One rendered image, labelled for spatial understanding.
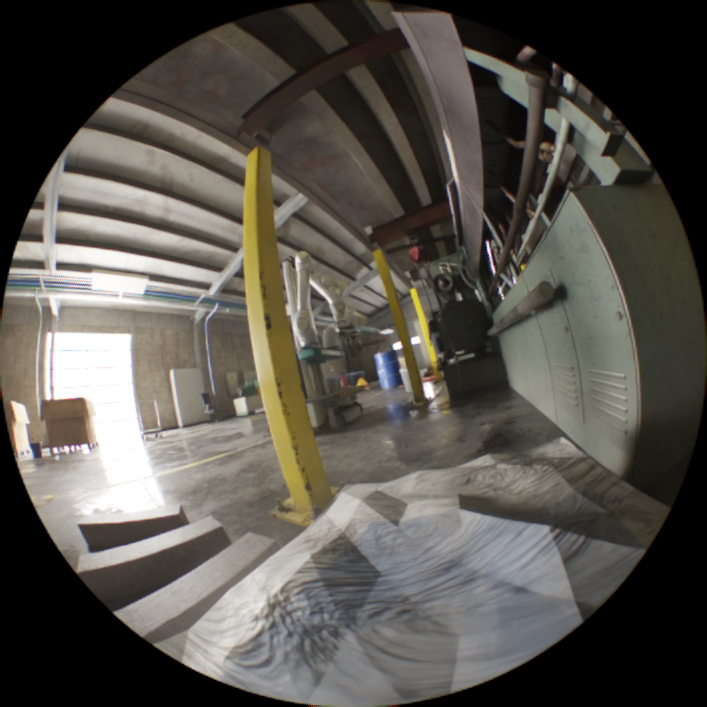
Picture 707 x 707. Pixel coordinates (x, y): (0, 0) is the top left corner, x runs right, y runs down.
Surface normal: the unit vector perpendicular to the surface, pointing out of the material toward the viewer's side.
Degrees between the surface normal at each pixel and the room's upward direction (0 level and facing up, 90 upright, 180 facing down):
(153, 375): 90
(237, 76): 180
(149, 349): 90
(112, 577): 90
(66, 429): 90
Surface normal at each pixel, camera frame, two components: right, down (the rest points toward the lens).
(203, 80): 0.24, 0.96
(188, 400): 0.85, -0.27
